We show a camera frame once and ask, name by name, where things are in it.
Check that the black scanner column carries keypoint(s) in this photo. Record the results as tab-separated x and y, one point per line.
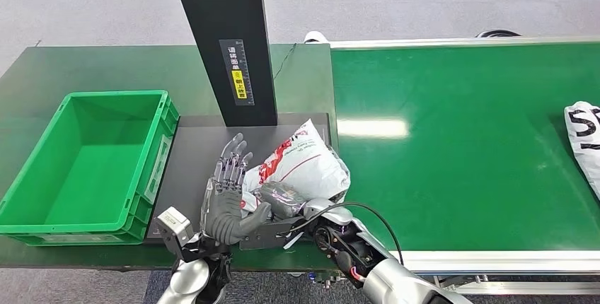
220	11

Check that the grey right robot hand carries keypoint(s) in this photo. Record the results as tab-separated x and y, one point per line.
281	199

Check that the black and yellow column label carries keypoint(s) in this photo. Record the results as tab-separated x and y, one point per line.
238	77

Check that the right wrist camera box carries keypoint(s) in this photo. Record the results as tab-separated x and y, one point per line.
262	236

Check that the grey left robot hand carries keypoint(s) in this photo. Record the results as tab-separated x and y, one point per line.
222	217

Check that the white plastic courier bag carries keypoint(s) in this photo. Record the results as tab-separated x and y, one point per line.
304	166
586	142

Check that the green conveyor belt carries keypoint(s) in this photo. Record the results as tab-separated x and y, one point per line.
459	152

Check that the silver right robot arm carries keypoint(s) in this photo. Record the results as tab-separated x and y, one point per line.
393	278

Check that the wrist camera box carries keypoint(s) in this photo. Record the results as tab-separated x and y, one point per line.
174	229
262	236

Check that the black object behind conveyor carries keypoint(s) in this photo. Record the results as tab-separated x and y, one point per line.
497	34

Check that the green plastic crate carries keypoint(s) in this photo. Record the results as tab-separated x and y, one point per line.
93	175

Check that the black scanner base plate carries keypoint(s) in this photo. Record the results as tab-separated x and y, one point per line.
192	166

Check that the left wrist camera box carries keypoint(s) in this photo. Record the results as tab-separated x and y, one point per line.
174	229

